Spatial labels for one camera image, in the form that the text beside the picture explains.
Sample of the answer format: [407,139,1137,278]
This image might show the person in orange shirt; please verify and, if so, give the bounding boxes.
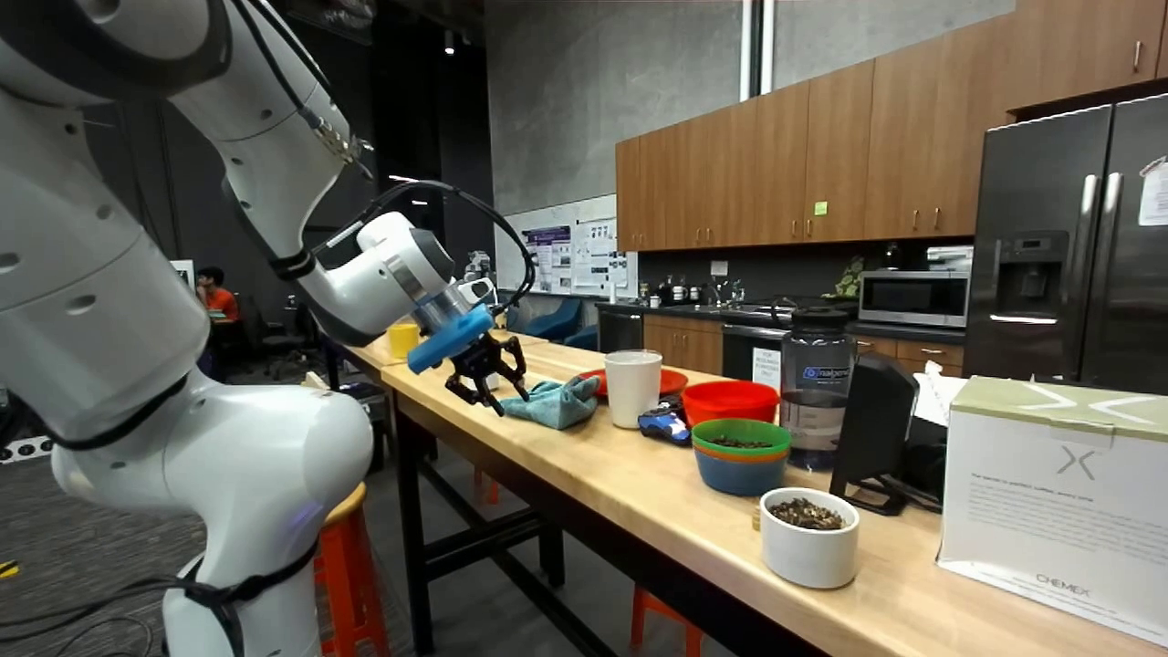
[195,267,244,327]

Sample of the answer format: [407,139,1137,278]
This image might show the yellow mug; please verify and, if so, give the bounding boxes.
[384,316,423,365]

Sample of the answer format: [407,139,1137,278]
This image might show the blue and black mouse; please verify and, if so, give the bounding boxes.
[637,406,695,450]

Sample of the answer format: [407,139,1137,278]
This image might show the white paper on refrigerator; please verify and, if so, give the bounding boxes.
[1137,157,1168,229]

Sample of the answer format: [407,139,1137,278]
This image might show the black refrigerator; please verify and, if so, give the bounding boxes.
[964,90,1168,399]

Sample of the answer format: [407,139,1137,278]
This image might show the orange stool with wooden seat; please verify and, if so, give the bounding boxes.
[309,473,396,657]

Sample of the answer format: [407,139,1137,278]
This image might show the white crumpled paper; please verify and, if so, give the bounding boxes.
[912,361,970,429]

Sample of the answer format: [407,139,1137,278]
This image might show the wooden lower cabinets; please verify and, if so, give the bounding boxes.
[639,310,970,378]

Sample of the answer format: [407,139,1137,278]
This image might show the white bowl with dark contents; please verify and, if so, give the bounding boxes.
[760,486,867,595]

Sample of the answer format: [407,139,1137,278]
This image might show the green potted plant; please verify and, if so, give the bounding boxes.
[830,257,870,303]

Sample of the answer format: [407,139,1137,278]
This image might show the wooden table with black legs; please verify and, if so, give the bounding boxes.
[344,316,543,375]
[381,342,1168,657]

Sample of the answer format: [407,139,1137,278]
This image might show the green bowl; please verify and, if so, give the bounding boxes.
[691,420,797,468]

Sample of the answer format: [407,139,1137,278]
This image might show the blue chair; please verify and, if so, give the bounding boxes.
[522,298,601,350]

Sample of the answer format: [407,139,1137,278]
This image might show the teal towel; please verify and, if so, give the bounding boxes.
[500,375,601,429]

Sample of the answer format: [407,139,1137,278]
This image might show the tall white cup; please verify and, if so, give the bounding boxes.
[601,347,667,429]

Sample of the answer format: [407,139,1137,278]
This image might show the orange metal stool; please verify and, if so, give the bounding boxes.
[629,589,709,657]

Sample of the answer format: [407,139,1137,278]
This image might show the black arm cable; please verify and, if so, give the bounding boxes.
[361,176,542,310]

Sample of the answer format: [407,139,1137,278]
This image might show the black oven with paper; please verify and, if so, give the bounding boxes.
[719,320,797,395]

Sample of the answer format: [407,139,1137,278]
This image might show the white wall poster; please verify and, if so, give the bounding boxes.
[494,193,642,306]

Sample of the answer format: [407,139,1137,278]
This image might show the silver microwave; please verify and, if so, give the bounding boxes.
[856,267,976,332]

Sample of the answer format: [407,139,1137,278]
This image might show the wooden cabinets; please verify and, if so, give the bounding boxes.
[639,310,970,378]
[614,0,1168,257]

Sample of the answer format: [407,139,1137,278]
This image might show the blue bowl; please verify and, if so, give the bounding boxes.
[695,450,792,500]

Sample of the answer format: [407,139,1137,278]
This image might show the red bowl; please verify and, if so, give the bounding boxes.
[679,378,784,429]

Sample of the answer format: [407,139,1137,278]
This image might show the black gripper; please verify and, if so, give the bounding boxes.
[443,332,538,420]

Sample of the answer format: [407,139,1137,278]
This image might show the black upright device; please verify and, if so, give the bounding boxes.
[830,359,923,517]

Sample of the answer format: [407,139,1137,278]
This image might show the white cardboard box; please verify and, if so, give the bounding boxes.
[940,375,1168,652]

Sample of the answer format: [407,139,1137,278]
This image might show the wooden upper cabinets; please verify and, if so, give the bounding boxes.
[614,0,1168,257]

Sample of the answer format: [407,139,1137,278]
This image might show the red plate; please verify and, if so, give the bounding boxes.
[572,365,695,406]

